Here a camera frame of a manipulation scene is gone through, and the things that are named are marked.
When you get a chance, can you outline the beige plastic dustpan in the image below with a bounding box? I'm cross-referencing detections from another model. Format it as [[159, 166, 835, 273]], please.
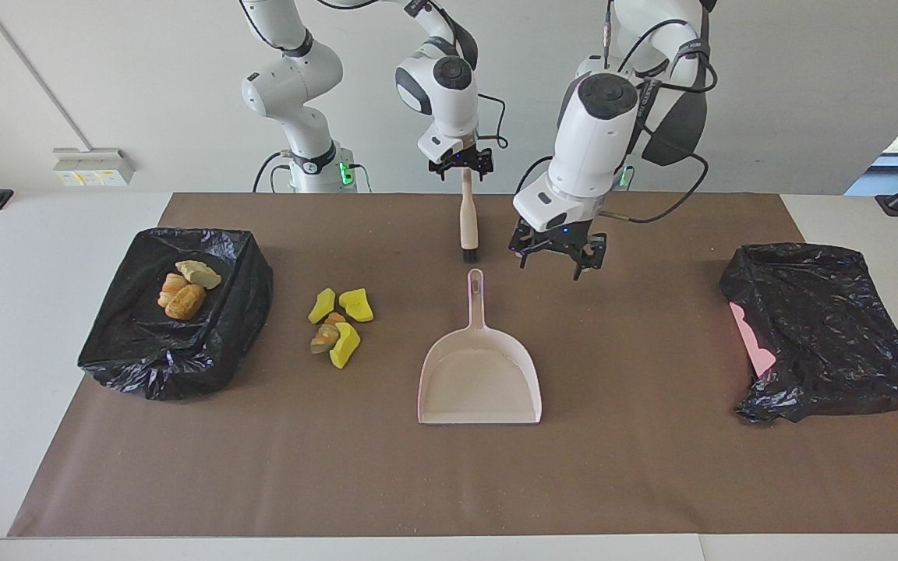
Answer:
[[417, 268, 543, 426]]

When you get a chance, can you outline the black arm base cable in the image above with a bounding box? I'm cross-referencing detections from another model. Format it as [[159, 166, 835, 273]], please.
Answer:
[[253, 150, 294, 193], [515, 154, 555, 194]]

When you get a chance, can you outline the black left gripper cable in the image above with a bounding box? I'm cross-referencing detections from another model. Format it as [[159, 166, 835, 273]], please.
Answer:
[[601, 0, 719, 224]]

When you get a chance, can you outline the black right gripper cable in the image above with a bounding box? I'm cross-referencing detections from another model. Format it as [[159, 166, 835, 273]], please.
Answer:
[[316, 0, 509, 150]]

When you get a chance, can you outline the brown crumbly bread piece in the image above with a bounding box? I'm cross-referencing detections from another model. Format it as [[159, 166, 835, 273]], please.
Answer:
[[165, 284, 207, 322]]

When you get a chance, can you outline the black bag lined bin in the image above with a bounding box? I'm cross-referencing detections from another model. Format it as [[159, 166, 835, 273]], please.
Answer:
[[77, 227, 274, 401]]

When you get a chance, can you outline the white wall socket box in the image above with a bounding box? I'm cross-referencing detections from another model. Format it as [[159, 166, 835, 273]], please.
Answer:
[[52, 147, 136, 188]]

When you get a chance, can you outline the pink plastic bin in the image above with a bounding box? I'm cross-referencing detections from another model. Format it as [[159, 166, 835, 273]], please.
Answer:
[[730, 302, 777, 379]]

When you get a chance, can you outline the black crumpled trash bag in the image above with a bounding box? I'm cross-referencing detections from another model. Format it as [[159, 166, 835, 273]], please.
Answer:
[[719, 242, 898, 425]]

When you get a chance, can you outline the beige handled black bristle brush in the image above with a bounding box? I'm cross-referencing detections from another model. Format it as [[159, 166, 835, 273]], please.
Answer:
[[458, 170, 481, 263]]

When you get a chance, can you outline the pale green bread piece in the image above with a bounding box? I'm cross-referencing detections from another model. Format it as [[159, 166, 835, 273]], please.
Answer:
[[175, 259, 223, 291]]

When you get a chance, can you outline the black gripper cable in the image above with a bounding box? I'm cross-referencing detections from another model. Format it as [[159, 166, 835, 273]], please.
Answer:
[[316, 0, 509, 150], [601, 0, 719, 224]]

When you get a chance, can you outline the brown paper table mat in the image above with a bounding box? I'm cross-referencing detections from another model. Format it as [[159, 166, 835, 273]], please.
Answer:
[[9, 192, 898, 538]]

